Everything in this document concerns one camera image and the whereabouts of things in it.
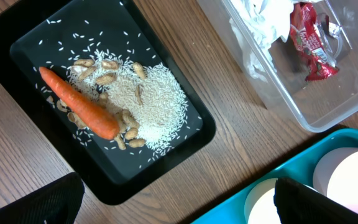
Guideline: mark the pink bowl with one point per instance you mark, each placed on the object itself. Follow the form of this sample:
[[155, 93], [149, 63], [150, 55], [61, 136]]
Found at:
[[336, 177]]

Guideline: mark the light green bowl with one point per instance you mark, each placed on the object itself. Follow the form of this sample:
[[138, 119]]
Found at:
[[259, 207]]

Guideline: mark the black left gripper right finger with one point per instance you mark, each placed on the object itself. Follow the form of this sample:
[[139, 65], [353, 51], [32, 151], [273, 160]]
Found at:
[[296, 203]]

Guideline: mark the black rectangular tray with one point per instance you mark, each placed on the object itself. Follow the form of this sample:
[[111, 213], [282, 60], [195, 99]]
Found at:
[[18, 74]]

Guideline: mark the red snack wrapper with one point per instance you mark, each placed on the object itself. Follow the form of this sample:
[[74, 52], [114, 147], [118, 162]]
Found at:
[[309, 38]]

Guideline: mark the clear plastic waste bin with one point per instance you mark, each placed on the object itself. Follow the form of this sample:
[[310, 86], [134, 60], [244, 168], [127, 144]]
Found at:
[[279, 74]]

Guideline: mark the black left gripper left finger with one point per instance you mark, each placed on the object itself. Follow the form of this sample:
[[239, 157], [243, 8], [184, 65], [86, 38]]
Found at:
[[57, 202]]

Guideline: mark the teal serving tray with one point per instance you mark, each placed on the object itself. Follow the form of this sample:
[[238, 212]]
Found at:
[[299, 168]]

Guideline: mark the crumpled white tissue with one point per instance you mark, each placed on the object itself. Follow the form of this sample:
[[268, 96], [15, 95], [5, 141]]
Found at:
[[267, 20]]

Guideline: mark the pile of white rice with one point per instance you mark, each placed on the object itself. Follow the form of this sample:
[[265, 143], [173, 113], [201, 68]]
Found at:
[[98, 48]]

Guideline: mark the clear crumpled plastic wrapper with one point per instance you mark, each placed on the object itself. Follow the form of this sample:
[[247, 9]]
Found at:
[[334, 31]]

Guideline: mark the orange carrot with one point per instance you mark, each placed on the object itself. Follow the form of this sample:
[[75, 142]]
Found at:
[[97, 119]]

